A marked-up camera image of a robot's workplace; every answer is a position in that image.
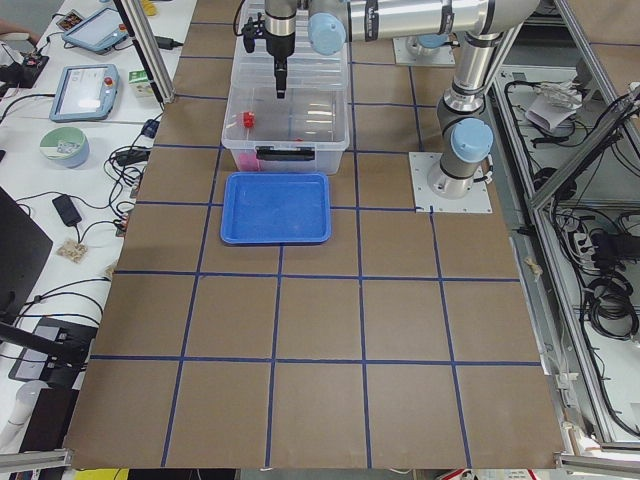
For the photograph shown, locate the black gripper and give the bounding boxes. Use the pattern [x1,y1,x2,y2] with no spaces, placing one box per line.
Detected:
[264,0,296,98]

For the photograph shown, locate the clear plastic box lid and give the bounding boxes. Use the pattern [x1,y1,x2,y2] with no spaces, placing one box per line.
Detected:
[231,10,349,91]

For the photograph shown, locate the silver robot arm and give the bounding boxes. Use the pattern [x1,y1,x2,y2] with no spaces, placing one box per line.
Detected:
[257,0,537,200]

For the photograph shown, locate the clear plastic storage box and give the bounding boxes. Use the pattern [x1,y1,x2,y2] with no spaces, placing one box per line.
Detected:
[221,87,350,175]

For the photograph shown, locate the red block in box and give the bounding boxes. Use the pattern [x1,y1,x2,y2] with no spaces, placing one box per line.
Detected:
[237,151,261,172]

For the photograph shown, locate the red block under lid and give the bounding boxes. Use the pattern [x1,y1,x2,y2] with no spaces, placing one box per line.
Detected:
[242,111,255,129]

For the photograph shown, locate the green white carton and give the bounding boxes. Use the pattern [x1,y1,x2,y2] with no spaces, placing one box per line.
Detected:
[128,70,154,98]

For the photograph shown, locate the blue plastic tray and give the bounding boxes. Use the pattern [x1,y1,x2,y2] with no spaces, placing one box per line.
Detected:
[220,172,332,245]

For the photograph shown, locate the blue teach pendant far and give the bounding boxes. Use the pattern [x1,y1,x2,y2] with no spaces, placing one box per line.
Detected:
[62,7,129,54]

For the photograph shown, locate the blue teach pendant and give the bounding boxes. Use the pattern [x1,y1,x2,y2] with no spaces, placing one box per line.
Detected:
[49,64,119,123]
[62,7,129,54]

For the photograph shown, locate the blue teach pendant near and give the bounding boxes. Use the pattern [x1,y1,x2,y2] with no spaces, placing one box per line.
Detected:
[49,64,119,123]

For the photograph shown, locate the green white bowl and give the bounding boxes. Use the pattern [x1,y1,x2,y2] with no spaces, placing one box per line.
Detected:
[39,127,90,168]

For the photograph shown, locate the black power adapter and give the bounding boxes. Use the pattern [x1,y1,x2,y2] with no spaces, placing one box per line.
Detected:
[52,194,82,227]

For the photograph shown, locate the black monitor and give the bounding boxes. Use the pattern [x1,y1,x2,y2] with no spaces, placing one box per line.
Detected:
[0,189,53,324]

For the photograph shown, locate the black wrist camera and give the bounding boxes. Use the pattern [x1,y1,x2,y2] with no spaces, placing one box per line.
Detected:
[241,14,264,54]

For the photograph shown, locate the aluminium frame post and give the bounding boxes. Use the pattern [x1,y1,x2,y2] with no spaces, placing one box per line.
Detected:
[114,0,175,105]

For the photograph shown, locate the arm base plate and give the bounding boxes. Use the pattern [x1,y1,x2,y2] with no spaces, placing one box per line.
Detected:
[409,152,493,214]
[393,35,455,68]

